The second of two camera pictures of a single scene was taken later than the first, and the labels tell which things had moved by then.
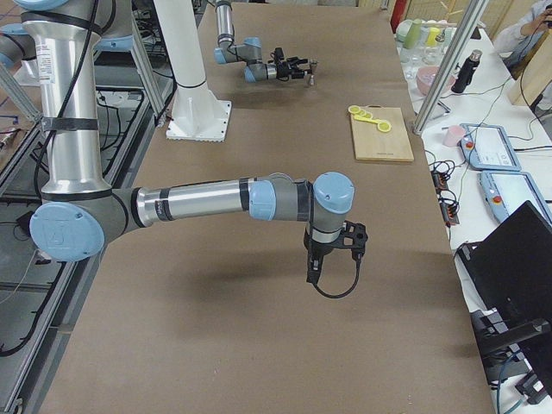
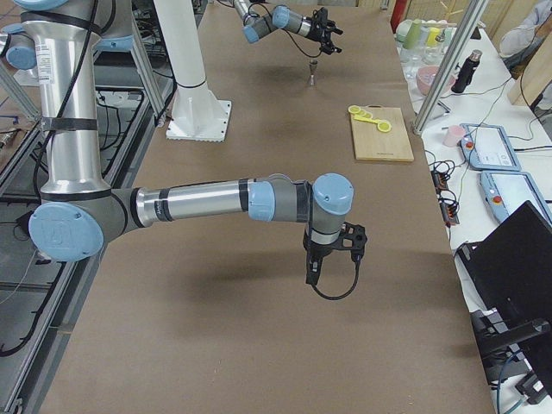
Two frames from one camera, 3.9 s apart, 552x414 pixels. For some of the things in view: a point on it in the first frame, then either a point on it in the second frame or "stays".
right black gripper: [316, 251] stays
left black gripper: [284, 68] -> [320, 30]
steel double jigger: [313, 64] stays
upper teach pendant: [487, 147] stays
